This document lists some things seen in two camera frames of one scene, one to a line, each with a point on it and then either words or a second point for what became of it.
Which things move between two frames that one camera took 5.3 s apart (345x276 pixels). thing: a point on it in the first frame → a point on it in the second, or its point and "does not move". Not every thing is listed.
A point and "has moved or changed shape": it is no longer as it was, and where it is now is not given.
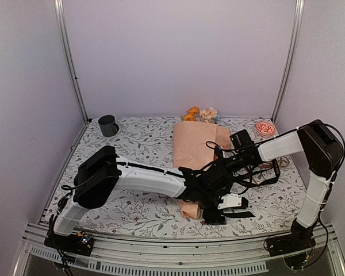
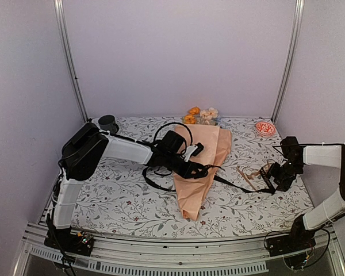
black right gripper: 225,165 → 284,186
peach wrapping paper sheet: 194,146 has moved or changed shape
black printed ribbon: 249,184 → 267,186
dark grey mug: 108,125 does not move
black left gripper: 213,218 → 187,172
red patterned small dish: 265,127 does not move
